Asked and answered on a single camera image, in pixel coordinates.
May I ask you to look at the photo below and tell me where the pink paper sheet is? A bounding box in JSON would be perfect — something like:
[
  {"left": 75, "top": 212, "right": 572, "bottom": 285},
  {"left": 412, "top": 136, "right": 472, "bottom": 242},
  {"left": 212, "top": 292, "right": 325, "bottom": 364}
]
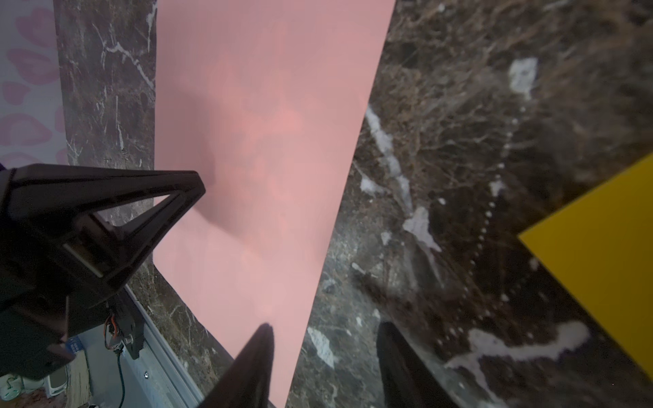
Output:
[{"left": 154, "top": 1, "right": 395, "bottom": 407}]

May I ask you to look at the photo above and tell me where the aluminium mounting rail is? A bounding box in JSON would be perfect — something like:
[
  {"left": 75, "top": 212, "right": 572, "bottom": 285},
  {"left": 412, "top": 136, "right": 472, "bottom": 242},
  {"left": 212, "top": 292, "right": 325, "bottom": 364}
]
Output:
[{"left": 76, "top": 285, "right": 205, "bottom": 408}]

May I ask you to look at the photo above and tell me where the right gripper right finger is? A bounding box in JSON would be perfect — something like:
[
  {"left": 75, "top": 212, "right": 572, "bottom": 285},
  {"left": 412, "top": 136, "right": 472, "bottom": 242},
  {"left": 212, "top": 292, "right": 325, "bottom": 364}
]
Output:
[{"left": 377, "top": 321, "right": 458, "bottom": 408}]

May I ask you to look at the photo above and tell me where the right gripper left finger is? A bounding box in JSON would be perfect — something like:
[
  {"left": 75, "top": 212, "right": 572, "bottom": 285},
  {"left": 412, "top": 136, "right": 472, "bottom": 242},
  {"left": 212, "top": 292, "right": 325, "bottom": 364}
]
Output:
[{"left": 199, "top": 323, "right": 275, "bottom": 408}]

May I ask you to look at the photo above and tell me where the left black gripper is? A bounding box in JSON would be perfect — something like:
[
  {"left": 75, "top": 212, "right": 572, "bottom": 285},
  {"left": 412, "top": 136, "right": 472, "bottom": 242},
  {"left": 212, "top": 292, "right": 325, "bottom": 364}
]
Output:
[{"left": 1, "top": 164, "right": 206, "bottom": 379}]

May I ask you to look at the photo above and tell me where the yellow paper sheet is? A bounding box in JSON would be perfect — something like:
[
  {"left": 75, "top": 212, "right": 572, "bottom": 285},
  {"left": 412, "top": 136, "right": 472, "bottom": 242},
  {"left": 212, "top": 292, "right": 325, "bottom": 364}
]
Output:
[{"left": 519, "top": 156, "right": 652, "bottom": 376}]

